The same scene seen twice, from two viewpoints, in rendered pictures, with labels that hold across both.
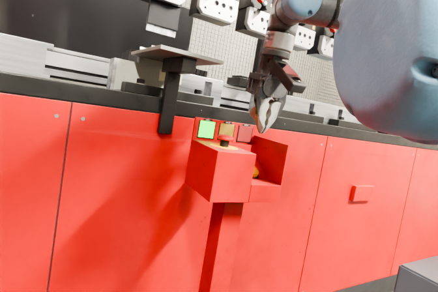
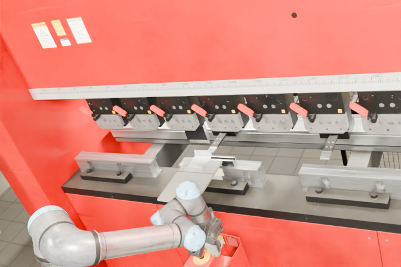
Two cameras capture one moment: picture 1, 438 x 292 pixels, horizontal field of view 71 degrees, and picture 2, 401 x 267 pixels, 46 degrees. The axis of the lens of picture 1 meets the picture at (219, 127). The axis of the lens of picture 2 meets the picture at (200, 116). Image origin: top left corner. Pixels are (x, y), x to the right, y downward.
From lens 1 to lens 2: 1.94 m
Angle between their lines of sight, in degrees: 69
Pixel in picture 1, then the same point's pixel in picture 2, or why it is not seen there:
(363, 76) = not seen: outside the picture
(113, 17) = not seen: hidden behind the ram
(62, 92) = (150, 201)
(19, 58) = (141, 171)
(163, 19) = (196, 135)
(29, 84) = (137, 198)
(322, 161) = (378, 252)
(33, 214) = not seen: hidden behind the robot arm
